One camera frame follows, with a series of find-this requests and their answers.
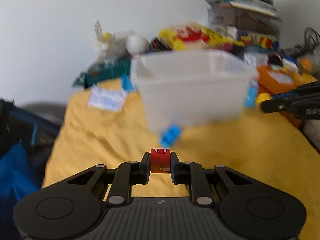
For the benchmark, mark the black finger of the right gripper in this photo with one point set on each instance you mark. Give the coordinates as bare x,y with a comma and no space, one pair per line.
306,91
286,105

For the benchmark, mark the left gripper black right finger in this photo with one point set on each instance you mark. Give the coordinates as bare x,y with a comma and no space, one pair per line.
245,206

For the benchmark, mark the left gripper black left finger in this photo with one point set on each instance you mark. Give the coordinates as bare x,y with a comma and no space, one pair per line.
75,206

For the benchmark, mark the red block with teeth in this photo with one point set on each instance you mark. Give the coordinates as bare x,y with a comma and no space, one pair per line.
160,160

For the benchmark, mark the yellow building block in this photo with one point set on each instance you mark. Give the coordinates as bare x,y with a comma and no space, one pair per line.
263,97

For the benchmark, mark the light blue cardboard box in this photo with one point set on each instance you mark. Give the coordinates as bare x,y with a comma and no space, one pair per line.
252,94

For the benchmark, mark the dark metal cup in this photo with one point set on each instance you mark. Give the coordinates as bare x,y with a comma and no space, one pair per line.
275,59

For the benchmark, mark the small white carton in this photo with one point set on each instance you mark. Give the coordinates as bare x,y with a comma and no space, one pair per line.
255,60

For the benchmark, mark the colourful shape blocks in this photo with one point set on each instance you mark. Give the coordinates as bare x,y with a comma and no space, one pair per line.
257,39

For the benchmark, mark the yellow cloth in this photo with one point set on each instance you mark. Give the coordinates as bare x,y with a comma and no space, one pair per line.
265,147

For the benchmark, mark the blue building block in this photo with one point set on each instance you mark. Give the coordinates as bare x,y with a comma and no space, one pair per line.
169,136

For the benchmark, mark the white paper packet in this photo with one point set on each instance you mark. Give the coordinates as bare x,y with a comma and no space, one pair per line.
107,99

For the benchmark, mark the white plastic bin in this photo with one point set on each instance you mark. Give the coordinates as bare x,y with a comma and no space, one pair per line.
194,87

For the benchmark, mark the stack of books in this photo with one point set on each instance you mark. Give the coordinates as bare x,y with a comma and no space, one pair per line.
251,5

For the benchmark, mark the yellow snack bag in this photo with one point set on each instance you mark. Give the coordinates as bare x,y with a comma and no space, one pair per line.
193,36

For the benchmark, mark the dark green box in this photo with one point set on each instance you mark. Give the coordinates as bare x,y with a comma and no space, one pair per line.
102,72

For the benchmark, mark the white plastic bag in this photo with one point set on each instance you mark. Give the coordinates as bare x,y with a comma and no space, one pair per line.
110,46

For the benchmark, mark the white bowl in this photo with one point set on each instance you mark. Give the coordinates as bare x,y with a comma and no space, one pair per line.
137,44

